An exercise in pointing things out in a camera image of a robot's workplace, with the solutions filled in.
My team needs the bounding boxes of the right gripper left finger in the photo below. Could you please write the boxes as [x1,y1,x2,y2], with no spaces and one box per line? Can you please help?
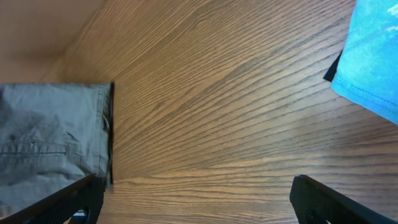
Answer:
[1,175,105,224]

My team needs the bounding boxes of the black garment under t-shirt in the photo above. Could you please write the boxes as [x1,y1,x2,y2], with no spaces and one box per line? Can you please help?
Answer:
[323,52,343,82]

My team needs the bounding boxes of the grey shorts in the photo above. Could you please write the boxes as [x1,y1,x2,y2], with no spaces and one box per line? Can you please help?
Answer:
[1,83,113,217]

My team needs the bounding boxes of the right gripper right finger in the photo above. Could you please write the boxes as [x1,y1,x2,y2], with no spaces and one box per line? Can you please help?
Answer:
[289,175,397,224]

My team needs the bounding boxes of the light blue printed t-shirt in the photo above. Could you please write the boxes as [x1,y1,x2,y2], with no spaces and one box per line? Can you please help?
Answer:
[331,0,397,124]

